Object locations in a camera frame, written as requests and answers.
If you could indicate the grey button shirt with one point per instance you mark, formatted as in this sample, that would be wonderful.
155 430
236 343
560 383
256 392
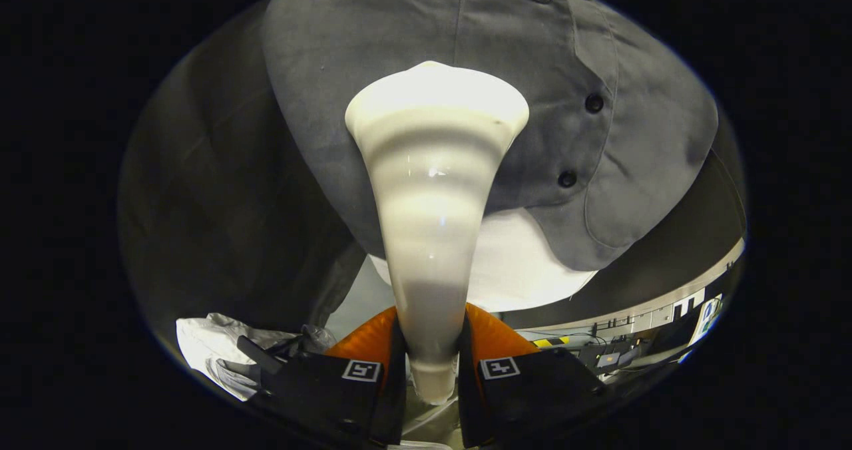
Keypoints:
532 50

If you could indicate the white desk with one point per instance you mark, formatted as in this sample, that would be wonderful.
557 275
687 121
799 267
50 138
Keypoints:
709 323

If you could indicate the white mannequin torso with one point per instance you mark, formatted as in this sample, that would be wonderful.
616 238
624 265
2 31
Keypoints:
519 270

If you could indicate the white garment steamer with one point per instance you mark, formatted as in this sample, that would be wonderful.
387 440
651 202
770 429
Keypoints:
432 170

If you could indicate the yellow black striped tape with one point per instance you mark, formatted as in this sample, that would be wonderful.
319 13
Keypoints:
551 341

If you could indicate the white plastic bag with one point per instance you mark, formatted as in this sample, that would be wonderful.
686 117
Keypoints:
206 343

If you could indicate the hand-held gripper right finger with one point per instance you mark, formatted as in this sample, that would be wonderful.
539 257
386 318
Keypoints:
469 397

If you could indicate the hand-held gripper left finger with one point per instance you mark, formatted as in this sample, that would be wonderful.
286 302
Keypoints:
398 397

